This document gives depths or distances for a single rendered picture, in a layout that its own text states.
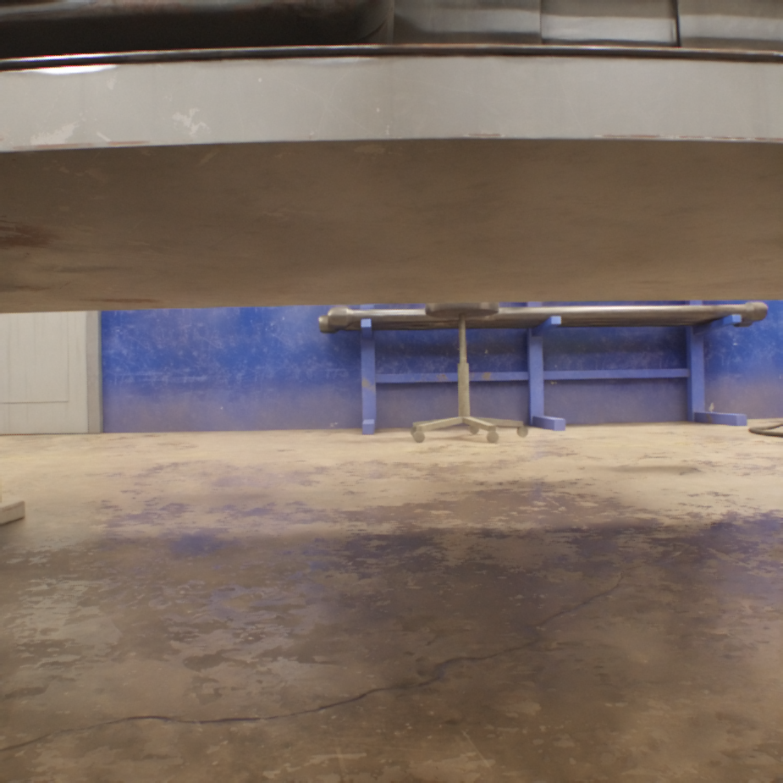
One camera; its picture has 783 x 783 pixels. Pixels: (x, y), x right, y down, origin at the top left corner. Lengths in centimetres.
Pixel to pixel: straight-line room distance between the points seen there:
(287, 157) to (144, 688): 42
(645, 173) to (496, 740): 44
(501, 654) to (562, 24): 60
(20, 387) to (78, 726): 392
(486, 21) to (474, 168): 22
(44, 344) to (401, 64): 395
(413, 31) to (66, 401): 376
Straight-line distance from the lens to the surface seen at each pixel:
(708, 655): 61
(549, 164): 52
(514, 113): 47
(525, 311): 345
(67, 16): 56
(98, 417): 415
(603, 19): 74
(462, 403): 288
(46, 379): 430
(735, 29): 79
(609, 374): 398
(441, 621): 65
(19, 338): 439
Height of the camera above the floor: 23
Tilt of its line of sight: level
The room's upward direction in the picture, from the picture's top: 1 degrees counter-clockwise
